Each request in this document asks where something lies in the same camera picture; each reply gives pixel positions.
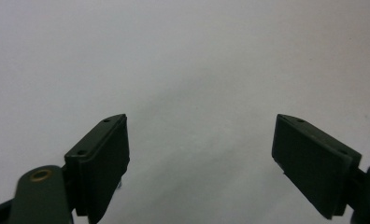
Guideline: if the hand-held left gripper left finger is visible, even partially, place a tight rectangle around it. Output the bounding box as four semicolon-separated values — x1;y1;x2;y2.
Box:
64;113;131;224

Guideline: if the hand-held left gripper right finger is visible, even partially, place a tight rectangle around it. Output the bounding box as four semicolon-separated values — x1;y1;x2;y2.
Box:
271;113;363;220

